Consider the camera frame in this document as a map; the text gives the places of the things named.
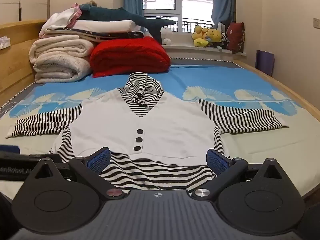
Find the blue printed bedsheet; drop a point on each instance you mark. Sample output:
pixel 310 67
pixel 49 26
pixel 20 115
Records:
pixel 225 80

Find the white wall switch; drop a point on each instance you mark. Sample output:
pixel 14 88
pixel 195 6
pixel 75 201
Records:
pixel 316 23

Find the yellow duck plush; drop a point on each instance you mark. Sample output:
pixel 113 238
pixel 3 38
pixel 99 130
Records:
pixel 198 41

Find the cream fleece folded blanket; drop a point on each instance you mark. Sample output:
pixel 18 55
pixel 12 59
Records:
pixel 60 67

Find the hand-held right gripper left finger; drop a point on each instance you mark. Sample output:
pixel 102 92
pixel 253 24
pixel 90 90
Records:
pixel 100 158

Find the white folded quilt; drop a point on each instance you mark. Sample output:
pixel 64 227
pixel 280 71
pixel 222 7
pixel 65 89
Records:
pixel 105 25

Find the purple bag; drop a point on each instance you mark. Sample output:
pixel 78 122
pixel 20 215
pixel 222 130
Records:
pixel 265 62

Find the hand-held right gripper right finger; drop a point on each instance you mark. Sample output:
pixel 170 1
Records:
pixel 217 161

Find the white windowsill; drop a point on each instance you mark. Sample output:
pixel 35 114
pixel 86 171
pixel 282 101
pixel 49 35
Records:
pixel 190 48

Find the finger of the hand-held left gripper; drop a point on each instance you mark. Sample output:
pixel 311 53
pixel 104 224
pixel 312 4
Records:
pixel 50 158
pixel 10 149

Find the tissue box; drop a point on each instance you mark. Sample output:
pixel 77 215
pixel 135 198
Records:
pixel 5 43

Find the red folded blanket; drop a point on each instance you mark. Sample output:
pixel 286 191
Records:
pixel 130 55

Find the striped white hooded top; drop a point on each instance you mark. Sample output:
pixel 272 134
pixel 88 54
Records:
pixel 162 120

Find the white plush toy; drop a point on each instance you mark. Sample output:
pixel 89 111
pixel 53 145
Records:
pixel 167 33

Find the white folded cloth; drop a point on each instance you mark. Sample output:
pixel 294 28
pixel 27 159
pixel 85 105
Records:
pixel 58 21

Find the black-white striped plush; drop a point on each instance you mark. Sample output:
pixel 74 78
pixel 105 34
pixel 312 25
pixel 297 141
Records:
pixel 225 40

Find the wooden headboard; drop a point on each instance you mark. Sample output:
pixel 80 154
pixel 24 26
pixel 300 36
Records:
pixel 20 62

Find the yellow round-face plush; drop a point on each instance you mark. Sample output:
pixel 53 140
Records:
pixel 215 35

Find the wooden bed frame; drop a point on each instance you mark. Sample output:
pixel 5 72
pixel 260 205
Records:
pixel 303 100

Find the pink cloth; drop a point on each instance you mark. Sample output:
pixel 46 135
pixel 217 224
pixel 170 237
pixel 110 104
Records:
pixel 79 11

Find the dark red cushion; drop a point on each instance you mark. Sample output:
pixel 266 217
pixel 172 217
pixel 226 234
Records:
pixel 236 37

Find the teal shark plush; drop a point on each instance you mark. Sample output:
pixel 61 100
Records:
pixel 112 13

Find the white wardrobe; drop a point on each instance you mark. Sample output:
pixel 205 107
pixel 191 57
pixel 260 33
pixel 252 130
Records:
pixel 25 0

